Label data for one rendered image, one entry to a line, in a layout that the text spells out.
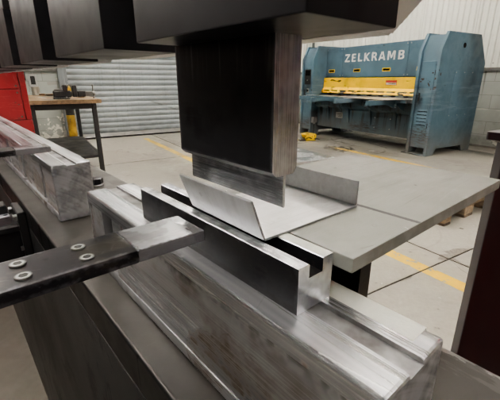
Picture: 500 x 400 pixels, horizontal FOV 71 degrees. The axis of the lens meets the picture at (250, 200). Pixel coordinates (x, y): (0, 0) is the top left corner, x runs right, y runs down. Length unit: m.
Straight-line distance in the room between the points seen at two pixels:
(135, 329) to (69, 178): 0.34
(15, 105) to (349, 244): 2.23
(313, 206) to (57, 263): 0.18
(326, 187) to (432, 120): 5.68
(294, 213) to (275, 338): 0.10
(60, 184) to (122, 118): 7.16
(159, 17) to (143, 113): 7.66
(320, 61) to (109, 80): 4.18
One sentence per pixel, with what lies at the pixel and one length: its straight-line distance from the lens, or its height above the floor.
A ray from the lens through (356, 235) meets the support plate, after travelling 0.24.
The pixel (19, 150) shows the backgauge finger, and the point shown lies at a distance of 0.60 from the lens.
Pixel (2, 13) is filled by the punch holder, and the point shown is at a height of 1.19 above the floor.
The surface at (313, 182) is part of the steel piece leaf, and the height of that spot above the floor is 1.01.
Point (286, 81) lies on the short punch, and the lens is 0.20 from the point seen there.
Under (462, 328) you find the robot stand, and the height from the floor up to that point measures 0.54.
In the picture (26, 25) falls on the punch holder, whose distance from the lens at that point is 0.56.
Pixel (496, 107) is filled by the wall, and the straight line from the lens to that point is 7.29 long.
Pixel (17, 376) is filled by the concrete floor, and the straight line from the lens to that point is 1.79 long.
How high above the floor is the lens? 1.10
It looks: 19 degrees down
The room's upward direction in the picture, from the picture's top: straight up
